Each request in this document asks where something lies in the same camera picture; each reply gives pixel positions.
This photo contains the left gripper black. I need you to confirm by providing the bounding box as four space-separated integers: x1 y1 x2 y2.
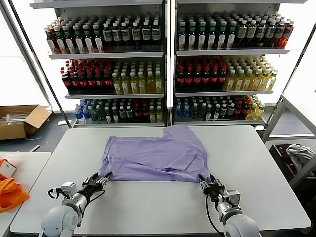
80 172 111 197

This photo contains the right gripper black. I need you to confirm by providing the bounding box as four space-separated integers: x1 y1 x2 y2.
198 174 227 201

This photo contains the purple t-shirt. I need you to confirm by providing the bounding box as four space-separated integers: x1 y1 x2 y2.
98 124 212 184

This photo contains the blue water bottle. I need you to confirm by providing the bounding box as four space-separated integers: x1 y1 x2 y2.
75 105 84 124
82 105 91 123
174 103 183 121
182 103 191 121

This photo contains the black storage crate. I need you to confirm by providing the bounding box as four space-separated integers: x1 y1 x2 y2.
269 143 316 182

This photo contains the red cap cola bottle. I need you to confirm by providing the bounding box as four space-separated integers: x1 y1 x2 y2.
70 69 80 92
201 65 211 86
134 103 143 123
87 69 97 92
218 65 227 86
210 65 219 86
241 100 250 119
234 100 242 119
78 69 88 92
193 66 202 86
103 69 114 92
142 103 150 123
61 70 72 92
185 66 194 86
176 66 186 86
95 69 105 92

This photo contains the red garment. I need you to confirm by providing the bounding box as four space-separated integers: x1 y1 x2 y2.
277 145 294 173

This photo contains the orange cloth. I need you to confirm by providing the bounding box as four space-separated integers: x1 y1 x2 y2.
0 174 30 213

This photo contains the white orange small box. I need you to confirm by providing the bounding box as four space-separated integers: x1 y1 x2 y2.
0 158 17 178

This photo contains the white grey garment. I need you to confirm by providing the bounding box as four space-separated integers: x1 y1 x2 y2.
285 144 316 171

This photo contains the open cardboard box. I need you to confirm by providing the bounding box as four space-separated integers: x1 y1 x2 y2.
0 105 52 141

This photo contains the white sticks bundle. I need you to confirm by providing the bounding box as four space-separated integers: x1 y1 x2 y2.
0 113 28 124

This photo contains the grey metal shelf unit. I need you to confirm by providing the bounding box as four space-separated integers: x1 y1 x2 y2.
29 0 166 129
174 0 292 127

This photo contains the green cap tea bottle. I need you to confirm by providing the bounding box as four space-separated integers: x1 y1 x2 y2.
217 21 228 49
92 23 104 53
187 21 198 49
227 21 237 49
177 21 188 49
53 25 66 54
197 21 207 49
207 21 218 49
62 24 76 54
72 24 85 54
82 23 95 53

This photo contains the reddish tea bottle white label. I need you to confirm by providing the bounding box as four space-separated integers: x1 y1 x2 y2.
45 26 57 54

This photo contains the dark drink bottle grey label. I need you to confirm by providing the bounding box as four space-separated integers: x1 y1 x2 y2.
120 21 131 47
151 21 161 47
102 22 113 47
255 19 267 48
112 21 122 47
273 20 285 48
141 21 152 47
265 19 277 48
131 21 141 47

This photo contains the dark drink bottle beige label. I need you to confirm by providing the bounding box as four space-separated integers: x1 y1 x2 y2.
236 20 248 48
246 20 258 48

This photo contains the red drink bottle white cap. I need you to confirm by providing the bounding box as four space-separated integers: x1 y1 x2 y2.
281 21 294 48

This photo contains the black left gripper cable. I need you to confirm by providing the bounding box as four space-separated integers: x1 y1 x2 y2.
88 190 106 202

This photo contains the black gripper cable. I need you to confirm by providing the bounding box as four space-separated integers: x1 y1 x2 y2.
88 190 106 202
205 195 224 234

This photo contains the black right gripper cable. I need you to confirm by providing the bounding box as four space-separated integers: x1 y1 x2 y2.
205 195 224 234

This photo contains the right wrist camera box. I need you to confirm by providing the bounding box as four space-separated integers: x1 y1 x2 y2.
226 189 241 205

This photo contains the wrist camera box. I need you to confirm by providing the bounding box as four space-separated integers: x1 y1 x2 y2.
60 182 77 196
226 189 241 205

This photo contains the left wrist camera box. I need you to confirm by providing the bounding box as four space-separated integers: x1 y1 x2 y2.
60 182 77 196

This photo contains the grey metal frame table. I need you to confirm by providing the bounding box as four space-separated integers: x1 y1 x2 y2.
261 93 316 188

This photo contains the thin dark metal post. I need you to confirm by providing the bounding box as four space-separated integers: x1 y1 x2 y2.
280 26 316 99
8 0 74 129

